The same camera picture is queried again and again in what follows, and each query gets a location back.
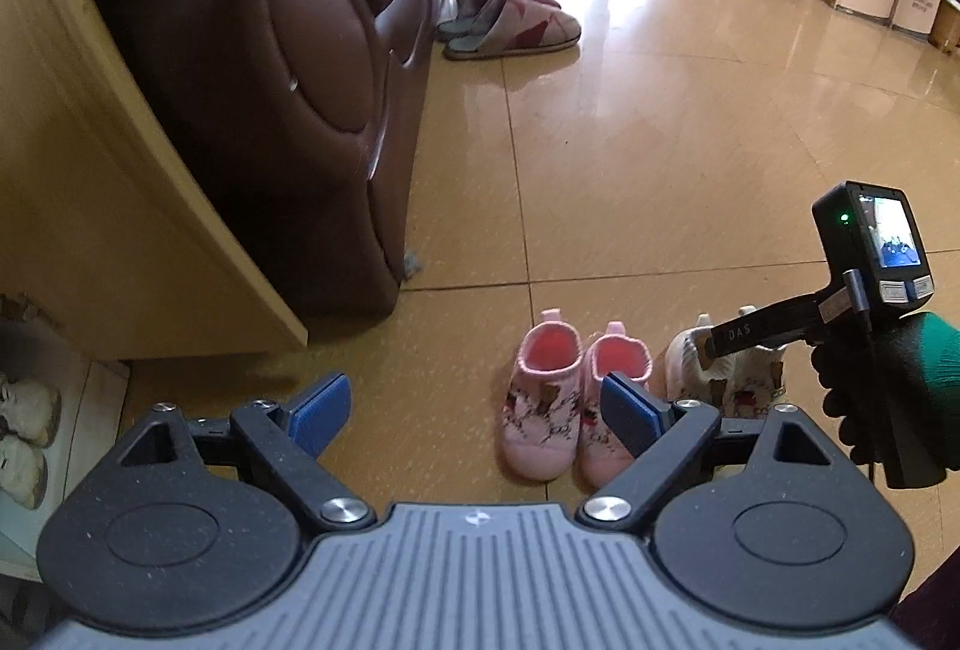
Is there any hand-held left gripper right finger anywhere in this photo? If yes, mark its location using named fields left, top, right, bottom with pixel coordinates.
left=576, top=371, right=842, bottom=534

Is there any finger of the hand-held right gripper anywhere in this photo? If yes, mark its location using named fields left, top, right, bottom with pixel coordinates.
left=697, top=326, right=732, bottom=372

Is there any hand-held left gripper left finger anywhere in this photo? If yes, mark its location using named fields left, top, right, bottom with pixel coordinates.
left=115, top=371, right=377, bottom=535

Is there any pink knit shoe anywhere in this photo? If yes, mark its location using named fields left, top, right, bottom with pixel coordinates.
left=572, top=320, right=655, bottom=490
left=500, top=309, right=587, bottom=481

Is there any white shoe cabinet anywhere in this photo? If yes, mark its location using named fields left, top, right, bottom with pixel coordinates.
left=0, top=290, right=134, bottom=580

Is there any person's right hand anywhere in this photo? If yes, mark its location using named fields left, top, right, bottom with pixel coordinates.
left=814, top=311, right=960, bottom=473

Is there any metal door hinge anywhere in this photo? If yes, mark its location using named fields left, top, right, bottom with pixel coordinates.
left=0, top=292, right=59, bottom=330

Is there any brown leather sofa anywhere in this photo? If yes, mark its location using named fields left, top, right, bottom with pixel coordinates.
left=52, top=0, right=445, bottom=341

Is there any person's maroon clothing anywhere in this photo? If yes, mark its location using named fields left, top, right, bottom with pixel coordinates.
left=892, top=567, right=960, bottom=650

